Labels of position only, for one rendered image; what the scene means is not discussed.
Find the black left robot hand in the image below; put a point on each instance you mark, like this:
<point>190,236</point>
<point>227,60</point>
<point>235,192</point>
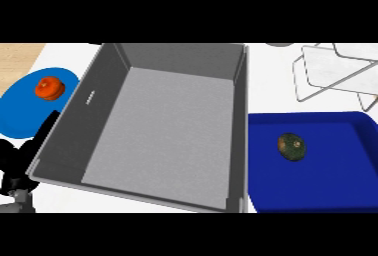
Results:
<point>20,156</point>

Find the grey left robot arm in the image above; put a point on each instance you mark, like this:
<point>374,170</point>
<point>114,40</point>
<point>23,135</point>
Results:
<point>20,201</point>

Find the dark green can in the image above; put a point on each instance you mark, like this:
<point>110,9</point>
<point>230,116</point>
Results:
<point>292,147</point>

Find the dark blue tray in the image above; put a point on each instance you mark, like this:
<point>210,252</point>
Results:
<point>315,176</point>

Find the blue oval plate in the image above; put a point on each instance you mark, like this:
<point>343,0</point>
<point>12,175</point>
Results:
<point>24,110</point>

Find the orange round vegetable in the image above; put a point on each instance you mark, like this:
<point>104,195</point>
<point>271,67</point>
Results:
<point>49,88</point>

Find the grey sink basin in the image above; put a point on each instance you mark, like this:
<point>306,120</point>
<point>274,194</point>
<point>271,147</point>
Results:
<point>163,133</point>

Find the dark grey round object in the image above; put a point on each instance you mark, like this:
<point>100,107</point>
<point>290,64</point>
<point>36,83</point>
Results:
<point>280,44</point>

